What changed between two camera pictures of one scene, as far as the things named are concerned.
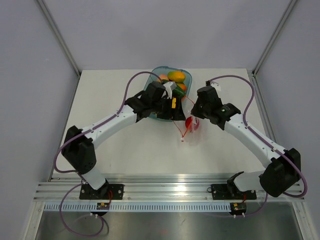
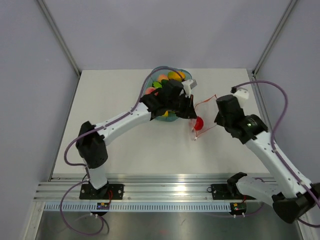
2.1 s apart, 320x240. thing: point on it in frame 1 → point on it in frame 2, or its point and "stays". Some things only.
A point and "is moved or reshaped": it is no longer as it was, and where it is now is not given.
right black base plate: [230, 192] stays
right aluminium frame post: [291, 5] stays
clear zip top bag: [192, 130] is moved or reshaped
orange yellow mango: [178, 76] stays
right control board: [238, 208] stays
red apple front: [192, 123] is moved or reshaped
